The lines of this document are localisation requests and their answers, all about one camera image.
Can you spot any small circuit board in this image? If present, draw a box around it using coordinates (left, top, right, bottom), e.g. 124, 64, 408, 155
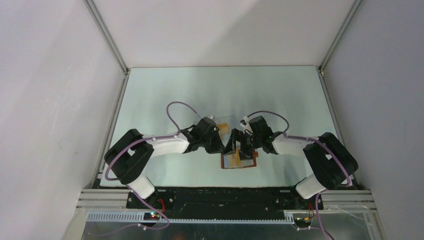
294, 217, 314, 225
143, 212, 162, 221

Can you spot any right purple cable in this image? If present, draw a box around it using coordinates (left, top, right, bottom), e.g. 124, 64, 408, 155
246, 110, 353, 240

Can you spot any gold VIP credit card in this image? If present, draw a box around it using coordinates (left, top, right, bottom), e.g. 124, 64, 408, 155
228, 148, 241, 168

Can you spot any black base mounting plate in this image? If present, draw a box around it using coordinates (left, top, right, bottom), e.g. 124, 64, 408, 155
145, 187, 324, 220

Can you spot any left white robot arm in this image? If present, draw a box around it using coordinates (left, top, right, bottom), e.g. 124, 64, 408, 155
103, 117, 225, 208

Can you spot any aluminium frame post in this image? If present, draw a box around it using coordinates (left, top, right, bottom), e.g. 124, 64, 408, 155
83, 0, 129, 75
318, 0, 363, 77

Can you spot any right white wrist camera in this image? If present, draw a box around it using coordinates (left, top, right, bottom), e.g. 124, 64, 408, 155
240, 116, 252, 131

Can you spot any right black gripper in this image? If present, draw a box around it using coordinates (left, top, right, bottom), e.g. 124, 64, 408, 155
221, 128, 262, 161

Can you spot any right small circuit board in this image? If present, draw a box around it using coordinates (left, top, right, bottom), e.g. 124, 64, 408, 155
294, 217, 314, 225

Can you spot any grey slotted cable duct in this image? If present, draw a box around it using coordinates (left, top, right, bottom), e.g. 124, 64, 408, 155
86, 211, 295, 224

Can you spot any left small circuit board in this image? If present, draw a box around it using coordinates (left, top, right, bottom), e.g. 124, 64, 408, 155
143, 212, 162, 221

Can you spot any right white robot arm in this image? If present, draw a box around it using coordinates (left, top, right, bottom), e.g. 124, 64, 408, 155
221, 116, 359, 209

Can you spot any brown leather card holder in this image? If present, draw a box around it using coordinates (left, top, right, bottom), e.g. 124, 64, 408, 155
221, 148, 259, 169

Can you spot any right aluminium frame post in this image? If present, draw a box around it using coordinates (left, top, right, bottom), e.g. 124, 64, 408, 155
318, 0, 363, 77

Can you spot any left aluminium frame post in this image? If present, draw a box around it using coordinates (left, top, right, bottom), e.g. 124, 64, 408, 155
83, 0, 129, 75

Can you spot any clear plastic card box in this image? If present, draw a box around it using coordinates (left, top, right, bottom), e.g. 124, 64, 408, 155
213, 115, 236, 135

